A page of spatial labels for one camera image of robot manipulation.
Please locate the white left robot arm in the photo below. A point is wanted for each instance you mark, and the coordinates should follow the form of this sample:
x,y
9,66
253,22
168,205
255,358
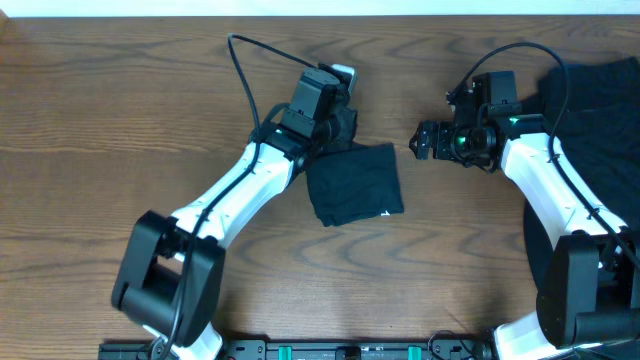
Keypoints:
x,y
170,277

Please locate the dark green t-shirt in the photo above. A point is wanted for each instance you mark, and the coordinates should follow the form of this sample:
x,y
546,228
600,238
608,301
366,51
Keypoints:
x,y
355,184

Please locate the pile of black clothes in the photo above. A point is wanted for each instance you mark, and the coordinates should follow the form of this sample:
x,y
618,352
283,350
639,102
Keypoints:
x,y
600,135

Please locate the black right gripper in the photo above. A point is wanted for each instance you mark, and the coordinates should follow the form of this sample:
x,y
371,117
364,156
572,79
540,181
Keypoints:
x,y
443,131

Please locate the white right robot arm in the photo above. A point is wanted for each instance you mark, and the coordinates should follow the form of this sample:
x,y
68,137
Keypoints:
x,y
586,258

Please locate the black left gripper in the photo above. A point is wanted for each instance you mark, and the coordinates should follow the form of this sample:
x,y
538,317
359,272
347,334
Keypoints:
x,y
349,120

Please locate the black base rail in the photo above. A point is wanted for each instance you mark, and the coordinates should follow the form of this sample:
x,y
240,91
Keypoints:
x,y
442,345

